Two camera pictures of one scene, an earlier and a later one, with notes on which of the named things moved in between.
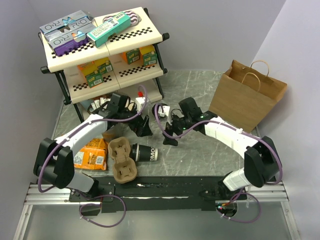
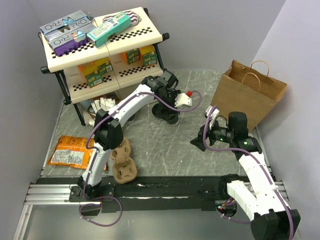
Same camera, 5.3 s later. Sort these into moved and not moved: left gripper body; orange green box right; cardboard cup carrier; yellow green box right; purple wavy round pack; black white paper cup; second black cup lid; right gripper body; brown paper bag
Moved: right gripper body; left gripper body; black white paper cup
Not moved: cardboard cup carrier; brown paper bag; purple wavy round pack; second black cup lid; yellow green box right; orange green box right
